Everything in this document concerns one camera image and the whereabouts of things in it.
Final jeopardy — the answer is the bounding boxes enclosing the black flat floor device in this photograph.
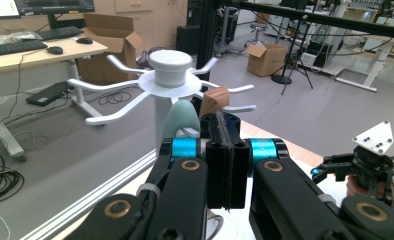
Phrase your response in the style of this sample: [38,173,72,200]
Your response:
[25,81,70,108]

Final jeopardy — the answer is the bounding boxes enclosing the dark computer monitor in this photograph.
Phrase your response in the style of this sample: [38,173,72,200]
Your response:
[14,0,96,31]

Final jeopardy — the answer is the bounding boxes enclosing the white workbench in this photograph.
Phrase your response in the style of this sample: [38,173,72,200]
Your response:
[334,32,394,93]

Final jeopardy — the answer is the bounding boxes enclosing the black keyboard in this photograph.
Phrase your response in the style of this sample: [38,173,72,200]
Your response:
[0,39,49,59]
[34,26,85,42]

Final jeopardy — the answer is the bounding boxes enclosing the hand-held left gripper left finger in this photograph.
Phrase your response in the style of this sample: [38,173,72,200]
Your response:
[199,112,231,210]

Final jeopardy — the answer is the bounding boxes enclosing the loose black floor cables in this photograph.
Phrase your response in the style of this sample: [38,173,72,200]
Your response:
[0,149,26,206]

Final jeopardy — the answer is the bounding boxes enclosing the black tripod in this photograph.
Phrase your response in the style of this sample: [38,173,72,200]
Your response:
[270,14,315,97]

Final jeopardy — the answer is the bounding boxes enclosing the small cardboard box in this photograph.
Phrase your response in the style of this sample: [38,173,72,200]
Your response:
[245,42,289,78]

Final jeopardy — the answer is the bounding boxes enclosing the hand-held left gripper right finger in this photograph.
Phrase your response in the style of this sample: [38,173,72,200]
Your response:
[222,112,250,211]

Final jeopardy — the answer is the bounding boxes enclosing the white-legged desk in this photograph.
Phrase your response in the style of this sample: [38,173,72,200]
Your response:
[0,35,109,162]

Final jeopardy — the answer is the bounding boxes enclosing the bright computer monitor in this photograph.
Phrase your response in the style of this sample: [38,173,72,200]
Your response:
[0,0,21,21]

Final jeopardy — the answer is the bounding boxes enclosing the green-handled wire whisk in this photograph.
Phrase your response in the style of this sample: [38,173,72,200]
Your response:
[161,99,201,140]

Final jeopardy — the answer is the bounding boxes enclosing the black metal frame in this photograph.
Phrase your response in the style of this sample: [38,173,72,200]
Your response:
[195,0,394,93]

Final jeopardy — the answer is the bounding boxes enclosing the aluminium rail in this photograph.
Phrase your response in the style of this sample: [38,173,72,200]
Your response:
[17,149,158,240]

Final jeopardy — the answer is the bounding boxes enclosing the large cardboard box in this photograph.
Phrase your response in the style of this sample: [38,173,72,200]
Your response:
[77,13,146,86]

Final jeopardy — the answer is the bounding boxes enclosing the wooden-handled mesh strainer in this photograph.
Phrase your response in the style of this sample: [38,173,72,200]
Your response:
[199,86,231,118]

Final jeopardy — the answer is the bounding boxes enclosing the white utensil rack stand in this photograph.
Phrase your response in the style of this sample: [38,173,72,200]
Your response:
[67,49,258,158]

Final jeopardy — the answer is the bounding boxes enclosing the metal stool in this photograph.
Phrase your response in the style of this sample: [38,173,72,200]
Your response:
[244,23,270,48]

